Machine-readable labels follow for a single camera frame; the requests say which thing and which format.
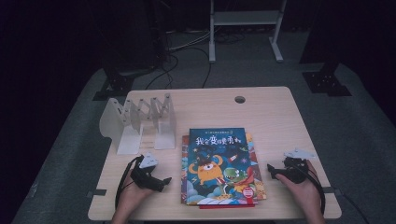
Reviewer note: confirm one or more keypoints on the black stand with base plate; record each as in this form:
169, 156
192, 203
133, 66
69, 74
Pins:
327, 82
116, 84

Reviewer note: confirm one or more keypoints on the clear acrylic book rack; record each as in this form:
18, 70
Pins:
127, 140

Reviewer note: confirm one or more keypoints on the blue monster picture book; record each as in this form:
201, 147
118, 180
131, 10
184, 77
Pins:
218, 146

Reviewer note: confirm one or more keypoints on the red picture book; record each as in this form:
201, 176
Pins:
227, 206

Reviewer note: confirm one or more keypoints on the black tape strip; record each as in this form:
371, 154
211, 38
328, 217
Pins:
97, 193
327, 190

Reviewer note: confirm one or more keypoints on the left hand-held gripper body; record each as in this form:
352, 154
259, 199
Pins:
144, 177

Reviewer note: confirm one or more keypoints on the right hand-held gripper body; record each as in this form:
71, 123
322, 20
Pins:
295, 171

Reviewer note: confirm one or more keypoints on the person's left hand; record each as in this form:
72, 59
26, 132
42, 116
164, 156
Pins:
130, 199

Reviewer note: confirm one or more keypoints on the white metal stand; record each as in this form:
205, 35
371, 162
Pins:
246, 18

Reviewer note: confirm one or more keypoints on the person's right hand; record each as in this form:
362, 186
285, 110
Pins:
306, 194

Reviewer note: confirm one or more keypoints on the colourful animals picture book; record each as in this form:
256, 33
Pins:
260, 186

